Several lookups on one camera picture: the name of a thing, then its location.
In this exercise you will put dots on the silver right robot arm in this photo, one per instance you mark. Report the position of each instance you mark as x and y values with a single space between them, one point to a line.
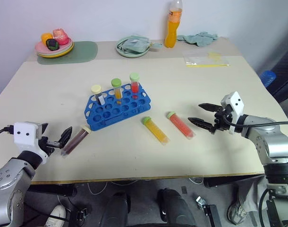
276 142

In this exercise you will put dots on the yellow-capped tube, white contents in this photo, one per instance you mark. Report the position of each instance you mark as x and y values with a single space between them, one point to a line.
99 94

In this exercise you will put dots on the pink plate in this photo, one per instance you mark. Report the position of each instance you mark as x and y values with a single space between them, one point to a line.
41 48

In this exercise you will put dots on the pink toy food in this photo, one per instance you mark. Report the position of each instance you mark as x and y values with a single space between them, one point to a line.
61 36

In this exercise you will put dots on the clear zip bag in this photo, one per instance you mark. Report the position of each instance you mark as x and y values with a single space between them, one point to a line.
203 59

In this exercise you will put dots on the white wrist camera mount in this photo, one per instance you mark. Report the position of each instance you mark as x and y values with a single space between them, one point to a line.
237 106
26 139

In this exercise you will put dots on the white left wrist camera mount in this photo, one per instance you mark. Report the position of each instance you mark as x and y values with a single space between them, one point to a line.
26 139

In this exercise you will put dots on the yellow-capped tube, dark brown liquid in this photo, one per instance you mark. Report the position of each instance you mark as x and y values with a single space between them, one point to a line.
74 142

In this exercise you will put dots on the black equipment case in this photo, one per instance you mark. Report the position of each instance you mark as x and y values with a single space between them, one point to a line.
284 80

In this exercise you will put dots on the crumpled green cloth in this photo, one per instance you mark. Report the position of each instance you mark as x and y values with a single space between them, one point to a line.
200 39

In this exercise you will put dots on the dark rounded shape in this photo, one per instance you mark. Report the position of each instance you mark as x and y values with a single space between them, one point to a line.
115 210
177 208

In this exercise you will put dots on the green-capped tube, salmon red liquid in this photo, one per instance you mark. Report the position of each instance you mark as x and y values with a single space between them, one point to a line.
183 126

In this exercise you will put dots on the small black caster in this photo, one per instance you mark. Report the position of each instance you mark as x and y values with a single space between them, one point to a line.
82 214

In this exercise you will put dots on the yellow plate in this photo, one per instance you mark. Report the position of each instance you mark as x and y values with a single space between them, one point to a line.
66 52

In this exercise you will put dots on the black table frame bar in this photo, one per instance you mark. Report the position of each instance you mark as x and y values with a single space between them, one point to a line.
54 189
229 180

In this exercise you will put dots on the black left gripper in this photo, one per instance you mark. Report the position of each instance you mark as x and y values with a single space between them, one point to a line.
49 144

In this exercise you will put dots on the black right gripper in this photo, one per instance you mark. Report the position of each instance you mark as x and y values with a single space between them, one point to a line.
222 121

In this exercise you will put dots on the orange toy pepper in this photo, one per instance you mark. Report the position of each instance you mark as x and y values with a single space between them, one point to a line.
46 37

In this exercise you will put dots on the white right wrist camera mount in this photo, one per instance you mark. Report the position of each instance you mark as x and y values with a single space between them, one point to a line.
237 106

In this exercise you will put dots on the grey trouser leg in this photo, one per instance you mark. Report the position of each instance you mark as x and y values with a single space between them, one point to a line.
250 191

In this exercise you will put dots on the pale green plate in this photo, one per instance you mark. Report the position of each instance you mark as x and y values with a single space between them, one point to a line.
52 54

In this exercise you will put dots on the green-capped tube, yellow liquid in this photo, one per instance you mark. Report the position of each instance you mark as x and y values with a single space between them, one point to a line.
157 131

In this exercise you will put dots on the green-capped tube, orange liquid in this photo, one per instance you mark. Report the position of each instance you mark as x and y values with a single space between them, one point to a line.
117 91

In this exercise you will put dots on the green placemat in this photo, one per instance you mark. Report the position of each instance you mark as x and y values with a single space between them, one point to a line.
85 53

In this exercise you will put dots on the blue ribbed container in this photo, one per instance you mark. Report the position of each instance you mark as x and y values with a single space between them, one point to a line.
268 79

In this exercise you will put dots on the grey sneaker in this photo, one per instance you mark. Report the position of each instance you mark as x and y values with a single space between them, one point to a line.
237 214

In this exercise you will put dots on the white shoe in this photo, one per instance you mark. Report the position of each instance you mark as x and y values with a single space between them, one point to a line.
55 216

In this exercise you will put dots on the pale green pouch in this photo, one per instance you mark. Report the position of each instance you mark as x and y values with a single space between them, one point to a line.
137 45

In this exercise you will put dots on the black caster stand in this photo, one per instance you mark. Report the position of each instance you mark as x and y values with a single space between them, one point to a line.
209 212

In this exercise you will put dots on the dark toy fruit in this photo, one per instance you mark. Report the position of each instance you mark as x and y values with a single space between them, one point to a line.
52 44

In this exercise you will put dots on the blue test tube rack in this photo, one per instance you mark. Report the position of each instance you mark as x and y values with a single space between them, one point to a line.
125 108

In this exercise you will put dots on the orange soda bottle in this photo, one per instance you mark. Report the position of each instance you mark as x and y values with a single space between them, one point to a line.
172 30

